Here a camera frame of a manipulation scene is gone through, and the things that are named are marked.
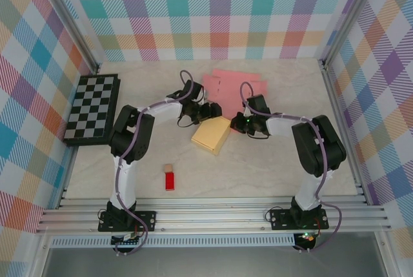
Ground yellow paper box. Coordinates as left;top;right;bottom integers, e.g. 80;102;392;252
190;116;232;155

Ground pink paper box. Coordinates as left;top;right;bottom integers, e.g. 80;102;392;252
202;68;269;119

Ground red rectangular block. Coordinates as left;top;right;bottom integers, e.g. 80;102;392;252
165;170;177;191

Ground black and grey checkerboard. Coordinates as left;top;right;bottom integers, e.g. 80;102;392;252
61;74;121;148

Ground small circuit board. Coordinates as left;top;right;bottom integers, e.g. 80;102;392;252
295;231;317;245
110;232;143;247

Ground grey metal sheet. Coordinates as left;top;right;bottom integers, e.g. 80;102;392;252
41;247;388;277

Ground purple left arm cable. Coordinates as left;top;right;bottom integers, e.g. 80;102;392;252
114;69;196;257

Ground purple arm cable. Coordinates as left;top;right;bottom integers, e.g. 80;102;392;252
240;81;343;254
114;69;196;257

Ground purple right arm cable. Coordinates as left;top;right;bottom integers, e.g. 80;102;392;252
240;81;343;254

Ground aluminium side rail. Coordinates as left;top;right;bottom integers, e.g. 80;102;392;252
321;60;368;205
56;146;81;209

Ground aluminium mounting rail frame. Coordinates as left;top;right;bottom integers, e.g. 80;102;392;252
35;196;391;236

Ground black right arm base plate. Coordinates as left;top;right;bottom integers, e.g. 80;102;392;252
270;208;329;231

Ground grey slotted cable duct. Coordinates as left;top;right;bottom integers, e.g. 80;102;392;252
50;236;296;248

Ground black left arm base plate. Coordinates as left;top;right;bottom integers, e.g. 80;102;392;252
97;210;157;233

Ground aluminium corner post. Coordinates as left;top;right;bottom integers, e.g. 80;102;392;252
321;0;385;68
38;0;99;74

